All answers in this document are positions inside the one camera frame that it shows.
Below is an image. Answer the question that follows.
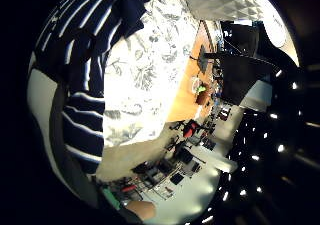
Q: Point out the black office chair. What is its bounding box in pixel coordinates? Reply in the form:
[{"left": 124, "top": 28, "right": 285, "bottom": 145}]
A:
[{"left": 173, "top": 141, "right": 196, "bottom": 166}]

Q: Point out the clear glass jar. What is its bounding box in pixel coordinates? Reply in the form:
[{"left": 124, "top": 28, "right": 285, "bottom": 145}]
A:
[{"left": 190, "top": 76, "right": 202, "bottom": 94}]

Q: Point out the black desk lamp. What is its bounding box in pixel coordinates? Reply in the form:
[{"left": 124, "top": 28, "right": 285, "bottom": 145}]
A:
[{"left": 189, "top": 44, "right": 210, "bottom": 74}]

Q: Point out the white grey floral tablecloth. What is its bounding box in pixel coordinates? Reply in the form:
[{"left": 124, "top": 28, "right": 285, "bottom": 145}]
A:
[{"left": 102, "top": 0, "right": 201, "bottom": 149}]

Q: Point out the the person in striped shirt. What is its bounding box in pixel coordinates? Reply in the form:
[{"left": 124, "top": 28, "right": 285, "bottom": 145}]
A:
[{"left": 33, "top": 0, "right": 165, "bottom": 175}]

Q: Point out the white quilted cushion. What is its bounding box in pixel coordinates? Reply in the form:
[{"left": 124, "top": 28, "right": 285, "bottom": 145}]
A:
[{"left": 185, "top": 0, "right": 265, "bottom": 22}]

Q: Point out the potted green plant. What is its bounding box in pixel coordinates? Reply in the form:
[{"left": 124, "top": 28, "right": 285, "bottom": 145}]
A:
[{"left": 195, "top": 84, "right": 212, "bottom": 107}]

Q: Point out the black panel screen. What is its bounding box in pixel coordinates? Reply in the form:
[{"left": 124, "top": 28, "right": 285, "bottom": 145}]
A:
[{"left": 203, "top": 50, "right": 278, "bottom": 107}]

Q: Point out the red office chair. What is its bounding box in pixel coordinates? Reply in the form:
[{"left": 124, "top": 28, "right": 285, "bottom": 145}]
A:
[{"left": 182, "top": 119, "right": 200, "bottom": 139}]

